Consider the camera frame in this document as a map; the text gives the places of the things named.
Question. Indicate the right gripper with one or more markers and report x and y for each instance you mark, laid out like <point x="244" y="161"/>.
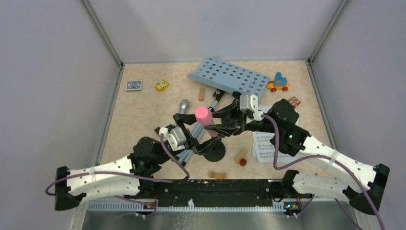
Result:
<point x="228" y="111"/>

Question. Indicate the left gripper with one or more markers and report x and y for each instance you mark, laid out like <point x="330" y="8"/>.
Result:
<point x="192" y="143"/>

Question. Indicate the pink microphone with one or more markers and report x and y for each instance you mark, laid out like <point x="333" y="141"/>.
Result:
<point x="204" y="116"/>

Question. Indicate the grey microphone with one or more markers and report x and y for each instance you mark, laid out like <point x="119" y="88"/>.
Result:
<point x="184" y="106"/>

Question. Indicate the light blue music stand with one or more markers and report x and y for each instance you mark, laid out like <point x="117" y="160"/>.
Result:
<point x="228" y="77"/>

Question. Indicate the black round microphone stand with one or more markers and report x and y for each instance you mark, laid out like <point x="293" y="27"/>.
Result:
<point x="236" y="95"/>

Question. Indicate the black stand of pink microphone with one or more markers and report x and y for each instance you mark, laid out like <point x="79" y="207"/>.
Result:
<point x="217" y="153"/>

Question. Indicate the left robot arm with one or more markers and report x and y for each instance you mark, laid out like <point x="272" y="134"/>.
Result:
<point x="133" y="174"/>

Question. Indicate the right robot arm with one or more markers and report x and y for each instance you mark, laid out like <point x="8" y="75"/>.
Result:
<point x="359" y="184"/>

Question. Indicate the small wooden block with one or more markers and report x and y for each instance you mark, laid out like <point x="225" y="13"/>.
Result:
<point x="201" y="94"/>

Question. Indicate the wooden block near stand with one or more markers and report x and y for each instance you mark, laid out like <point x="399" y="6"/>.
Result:
<point x="240" y="155"/>

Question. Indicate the brown wooden cylinder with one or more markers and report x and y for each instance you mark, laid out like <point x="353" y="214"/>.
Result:
<point x="243" y="162"/>

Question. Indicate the wooden arch block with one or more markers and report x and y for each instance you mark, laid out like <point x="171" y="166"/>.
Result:
<point x="217" y="175"/>

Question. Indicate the yellow owl toy block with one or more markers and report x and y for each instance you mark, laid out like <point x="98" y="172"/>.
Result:
<point x="161" y="86"/>

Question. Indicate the blue toy car blocks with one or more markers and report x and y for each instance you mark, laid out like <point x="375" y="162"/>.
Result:
<point x="279" y="82"/>

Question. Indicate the red owl toy block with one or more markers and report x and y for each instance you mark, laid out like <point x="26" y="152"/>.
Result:
<point x="294" y="101"/>

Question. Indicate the small grey picture card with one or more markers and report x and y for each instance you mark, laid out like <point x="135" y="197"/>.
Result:
<point x="132" y="86"/>

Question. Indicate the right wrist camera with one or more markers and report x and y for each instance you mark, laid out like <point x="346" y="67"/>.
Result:
<point x="248" y="102"/>

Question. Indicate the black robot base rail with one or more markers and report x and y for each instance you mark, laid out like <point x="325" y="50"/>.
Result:
<point x="217" y="193"/>

